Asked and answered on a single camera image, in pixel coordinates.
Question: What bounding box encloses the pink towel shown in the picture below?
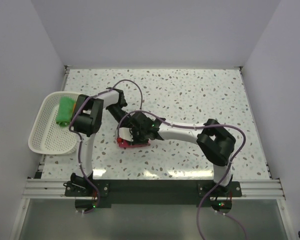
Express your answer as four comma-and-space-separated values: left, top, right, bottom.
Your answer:
116, 137, 150, 149

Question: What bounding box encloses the green towel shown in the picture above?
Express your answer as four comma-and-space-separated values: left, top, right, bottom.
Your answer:
55, 96, 76, 127

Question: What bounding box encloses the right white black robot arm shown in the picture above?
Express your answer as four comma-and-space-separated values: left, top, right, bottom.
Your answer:
125, 112, 236, 197

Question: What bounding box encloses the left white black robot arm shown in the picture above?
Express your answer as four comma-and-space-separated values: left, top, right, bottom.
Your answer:
69, 88, 128, 196

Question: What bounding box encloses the rolled orange white towel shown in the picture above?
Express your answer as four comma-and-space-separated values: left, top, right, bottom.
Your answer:
72, 102, 77, 112

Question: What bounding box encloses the white plastic basket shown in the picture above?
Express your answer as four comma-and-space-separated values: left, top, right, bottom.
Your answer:
28, 91, 80, 155

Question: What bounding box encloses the aluminium frame rail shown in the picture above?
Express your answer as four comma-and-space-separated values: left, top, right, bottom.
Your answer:
22, 178, 286, 200

